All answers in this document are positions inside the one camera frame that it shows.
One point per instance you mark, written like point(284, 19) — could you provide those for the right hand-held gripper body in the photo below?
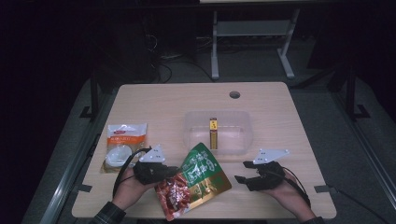
point(269, 179)

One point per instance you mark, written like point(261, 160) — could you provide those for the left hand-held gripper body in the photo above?
point(149, 172)

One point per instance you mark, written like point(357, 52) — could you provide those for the green and red snack bag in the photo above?
point(199, 177)

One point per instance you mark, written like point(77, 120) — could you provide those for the clear plastic container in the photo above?
point(233, 133)

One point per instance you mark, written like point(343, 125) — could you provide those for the small yellow box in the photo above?
point(213, 133)

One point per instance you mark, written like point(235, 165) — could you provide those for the person's left hand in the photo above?
point(130, 189)

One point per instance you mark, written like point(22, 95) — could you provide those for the person's right hand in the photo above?
point(294, 196)

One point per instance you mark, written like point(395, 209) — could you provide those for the orange and white food bag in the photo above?
point(124, 138)

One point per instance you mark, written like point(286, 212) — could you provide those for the grey table edge bracket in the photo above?
point(323, 188)
point(82, 188)

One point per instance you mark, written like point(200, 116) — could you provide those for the black metal stand post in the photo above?
point(351, 90)
point(94, 96)

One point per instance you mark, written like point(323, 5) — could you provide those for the white metal stand frame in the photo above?
point(252, 28)

